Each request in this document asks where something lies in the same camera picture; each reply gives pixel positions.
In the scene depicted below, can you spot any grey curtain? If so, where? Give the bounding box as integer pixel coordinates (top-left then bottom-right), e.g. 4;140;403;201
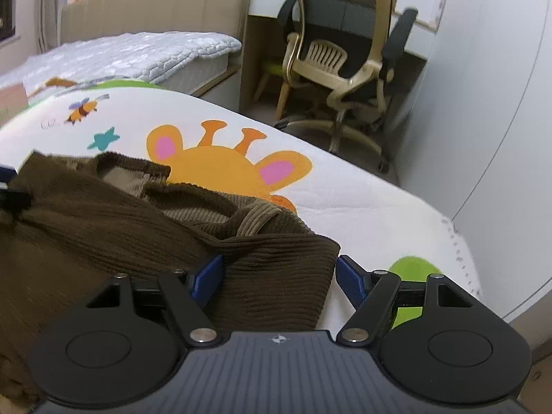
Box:
37;0;72;52

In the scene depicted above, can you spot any animal printed play mat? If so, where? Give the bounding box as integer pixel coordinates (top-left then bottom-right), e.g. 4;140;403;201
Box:
0;78;484;346

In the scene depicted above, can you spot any white wardrobe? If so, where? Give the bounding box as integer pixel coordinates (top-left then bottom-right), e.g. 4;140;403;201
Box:
399;0;552;326

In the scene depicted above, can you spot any green stool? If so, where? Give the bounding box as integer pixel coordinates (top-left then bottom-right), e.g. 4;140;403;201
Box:
252;57;295;120

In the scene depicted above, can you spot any white desk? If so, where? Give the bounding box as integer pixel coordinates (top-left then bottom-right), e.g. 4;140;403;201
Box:
239;0;437;113

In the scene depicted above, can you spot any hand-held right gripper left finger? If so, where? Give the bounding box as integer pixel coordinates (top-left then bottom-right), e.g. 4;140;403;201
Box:
86;254;225;348

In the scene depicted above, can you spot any beige mesh office chair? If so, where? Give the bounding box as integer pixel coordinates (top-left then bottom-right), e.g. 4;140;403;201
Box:
275;0;420;174

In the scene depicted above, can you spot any brown ribbed garment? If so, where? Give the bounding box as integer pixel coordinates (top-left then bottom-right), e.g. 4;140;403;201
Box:
0;151;341;410

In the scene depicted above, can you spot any beige padded headboard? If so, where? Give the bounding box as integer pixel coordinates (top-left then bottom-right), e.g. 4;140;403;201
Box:
58;0;253;49

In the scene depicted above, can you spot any dark window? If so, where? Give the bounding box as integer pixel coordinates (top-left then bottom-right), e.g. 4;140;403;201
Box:
0;0;18;45

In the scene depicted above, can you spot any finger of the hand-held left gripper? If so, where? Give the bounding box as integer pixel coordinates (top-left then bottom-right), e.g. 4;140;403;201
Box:
0;164;33;218

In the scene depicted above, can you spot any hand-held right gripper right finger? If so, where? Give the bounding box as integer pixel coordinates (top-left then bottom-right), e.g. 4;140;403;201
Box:
335;254;475;348

